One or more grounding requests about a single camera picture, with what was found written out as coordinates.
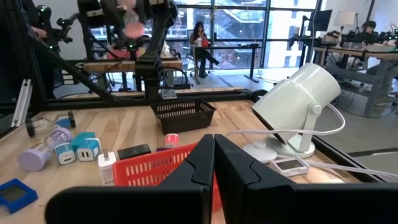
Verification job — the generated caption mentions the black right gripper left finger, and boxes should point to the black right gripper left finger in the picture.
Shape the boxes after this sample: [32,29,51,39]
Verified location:
[45,133,216,224]

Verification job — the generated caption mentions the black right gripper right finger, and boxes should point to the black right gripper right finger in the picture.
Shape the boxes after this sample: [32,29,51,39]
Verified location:
[214,133,398,224]

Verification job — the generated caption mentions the white USB wall charger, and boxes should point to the white USB wall charger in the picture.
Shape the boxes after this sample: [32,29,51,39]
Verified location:
[98,148,117,187]

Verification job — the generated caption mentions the black digital clock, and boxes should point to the black digital clock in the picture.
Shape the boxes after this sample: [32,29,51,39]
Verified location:
[117,143,152,161]

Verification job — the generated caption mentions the pink USB wall charger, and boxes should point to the pink USB wall charger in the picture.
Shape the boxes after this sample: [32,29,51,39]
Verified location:
[164,133,180,149]

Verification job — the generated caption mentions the teal two-port wall charger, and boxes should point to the teal two-port wall charger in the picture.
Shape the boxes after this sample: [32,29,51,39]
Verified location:
[76,138,103,162]

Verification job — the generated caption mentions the blue framed digital clock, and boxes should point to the blue framed digital clock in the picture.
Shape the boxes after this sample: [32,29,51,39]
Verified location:
[0,178,39,215]

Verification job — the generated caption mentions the clear jars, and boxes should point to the clear jars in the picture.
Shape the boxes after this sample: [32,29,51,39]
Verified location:
[25,111,76,138]

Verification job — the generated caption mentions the purple sand timer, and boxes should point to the purple sand timer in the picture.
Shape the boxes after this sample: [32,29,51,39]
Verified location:
[17,126,74,172]

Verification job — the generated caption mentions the red plastic basket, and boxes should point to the red plastic basket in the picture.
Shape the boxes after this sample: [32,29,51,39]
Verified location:
[112,142,223,214]

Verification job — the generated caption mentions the small white digital clock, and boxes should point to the small white digital clock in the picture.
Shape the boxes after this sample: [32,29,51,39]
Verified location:
[269,156,310,177]

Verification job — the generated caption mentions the black plastic basket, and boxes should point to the black plastic basket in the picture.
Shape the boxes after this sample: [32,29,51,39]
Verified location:
[150,98,217,135]

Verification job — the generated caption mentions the white spot lamp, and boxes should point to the white spot lamp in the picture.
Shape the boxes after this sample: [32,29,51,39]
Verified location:
[250,63,342,159]

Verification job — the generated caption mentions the wooden background table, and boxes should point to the wooden background table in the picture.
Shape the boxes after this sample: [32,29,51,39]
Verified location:
[83,58,183,91]

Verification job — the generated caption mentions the silver aluminium extrusion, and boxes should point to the silver aluminium extrusion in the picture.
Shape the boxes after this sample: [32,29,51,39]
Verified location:
[11,78,33,128]

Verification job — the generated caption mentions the grey background desk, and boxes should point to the grey background desk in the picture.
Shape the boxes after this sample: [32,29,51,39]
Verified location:
[312,46,398,118]

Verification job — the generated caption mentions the black background desk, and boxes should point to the black background desk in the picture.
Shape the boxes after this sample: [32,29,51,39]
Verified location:
[194,43,265,84]

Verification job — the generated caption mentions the person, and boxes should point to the person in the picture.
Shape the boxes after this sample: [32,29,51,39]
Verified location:
[357,20,383,44]
[188,21,220,78]
[107,0,147,60]
[18,0,49,40]

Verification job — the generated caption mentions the black computer monitor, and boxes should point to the black computer monitor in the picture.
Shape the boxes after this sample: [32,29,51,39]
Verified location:
[312,9,333,32]

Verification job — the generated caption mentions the white lampshade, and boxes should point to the white lampshade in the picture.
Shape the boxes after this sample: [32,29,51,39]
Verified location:
[334,11,357,27]

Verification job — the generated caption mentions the white round cable switch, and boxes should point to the white round cable switch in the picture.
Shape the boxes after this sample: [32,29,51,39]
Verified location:
[242,139,278,164]

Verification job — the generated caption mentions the white lamp cable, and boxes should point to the white lamp cable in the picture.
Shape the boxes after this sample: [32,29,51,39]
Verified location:
[225,104,398,181]

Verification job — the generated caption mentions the teal and white wall charger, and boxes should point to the teal and white wall charger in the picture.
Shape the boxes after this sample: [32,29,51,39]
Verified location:
[55,142,76,166]

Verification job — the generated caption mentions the black aluminium table frame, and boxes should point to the black aluminium table frame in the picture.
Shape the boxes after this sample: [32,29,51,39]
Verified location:
[0,30,386,184]

